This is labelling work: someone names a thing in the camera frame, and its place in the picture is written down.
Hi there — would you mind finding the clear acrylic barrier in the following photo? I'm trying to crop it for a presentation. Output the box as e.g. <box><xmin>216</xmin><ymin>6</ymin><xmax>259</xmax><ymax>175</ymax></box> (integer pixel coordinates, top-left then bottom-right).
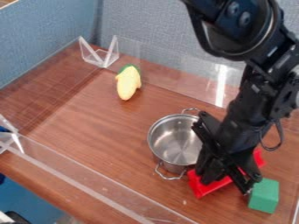
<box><xmin>117</xmin><ymin>36</ymin><xmax>244</xmax><ymax>108</ymax></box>
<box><xmin>0</xmin><ymin>114</ymin><xmax>196</xmax><ymax>224</ymax></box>

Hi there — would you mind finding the clear acrylic front barrier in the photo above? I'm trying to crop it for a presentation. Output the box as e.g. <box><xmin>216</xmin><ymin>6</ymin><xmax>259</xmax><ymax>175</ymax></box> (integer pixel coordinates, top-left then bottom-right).
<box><xmin>0</xmin><ymin>114</ymin><xmax>196</xmax><ymax>224</ymax></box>

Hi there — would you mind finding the red rectangular block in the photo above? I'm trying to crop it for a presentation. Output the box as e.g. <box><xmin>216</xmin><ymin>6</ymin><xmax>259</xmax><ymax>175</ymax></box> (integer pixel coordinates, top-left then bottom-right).
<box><xmin>185</xmin><ymin>148</ymin><xmax>267</xmax><ymax>200</ymax></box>

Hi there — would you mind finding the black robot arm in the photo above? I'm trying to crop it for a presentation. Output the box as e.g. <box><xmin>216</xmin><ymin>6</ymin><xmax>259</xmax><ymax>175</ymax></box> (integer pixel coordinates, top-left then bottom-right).
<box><xmin>181</xmin><ymin>0</ymin><xmax>299</xmax><ymax>193</ymax></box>

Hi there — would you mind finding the black cable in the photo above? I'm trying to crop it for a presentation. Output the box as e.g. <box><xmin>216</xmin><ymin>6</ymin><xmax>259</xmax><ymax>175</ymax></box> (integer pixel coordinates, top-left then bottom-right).
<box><xmin>258</xmin><ymin>119</ymin><xmax>286</xmax><ymax>152</ymax></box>

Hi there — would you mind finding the stainless steel pot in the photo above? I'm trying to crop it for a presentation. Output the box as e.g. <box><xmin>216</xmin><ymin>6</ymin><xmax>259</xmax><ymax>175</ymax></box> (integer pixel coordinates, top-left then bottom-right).
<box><xmin>147</xmin><ymin>108</ymin><xmax>201</xmax><ymax>180</ymax></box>

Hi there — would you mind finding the green cube block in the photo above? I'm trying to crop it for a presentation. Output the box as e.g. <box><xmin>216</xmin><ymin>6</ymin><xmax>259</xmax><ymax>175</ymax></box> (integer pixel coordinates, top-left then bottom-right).
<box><xmin>247</xmin><ymin>178</ymin><xmax>279</xmax><ymax>214</ymax></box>

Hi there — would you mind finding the clear acrylic corner bracket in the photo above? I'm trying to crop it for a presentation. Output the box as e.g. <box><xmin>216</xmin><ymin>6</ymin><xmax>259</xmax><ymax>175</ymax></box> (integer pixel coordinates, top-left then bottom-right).
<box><xmin>79</xmin><ymin>36</ymin><xmax>119</xmax><ymax>68</ymax></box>

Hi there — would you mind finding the clear acrylic back barrier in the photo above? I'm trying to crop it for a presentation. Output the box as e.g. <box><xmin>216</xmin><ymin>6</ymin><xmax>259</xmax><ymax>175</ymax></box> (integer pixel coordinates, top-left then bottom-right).
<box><xmin>117</xmin><ymin>36</ymin><xmax>244</xmax><ymax>108</ymax></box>

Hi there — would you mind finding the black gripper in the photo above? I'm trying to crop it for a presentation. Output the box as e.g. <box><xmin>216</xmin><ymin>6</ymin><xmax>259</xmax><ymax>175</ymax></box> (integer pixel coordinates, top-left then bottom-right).
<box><xmin>191</xmin><ymin>111</ymin><xmax>268</xmax><ymax>194</ymax></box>

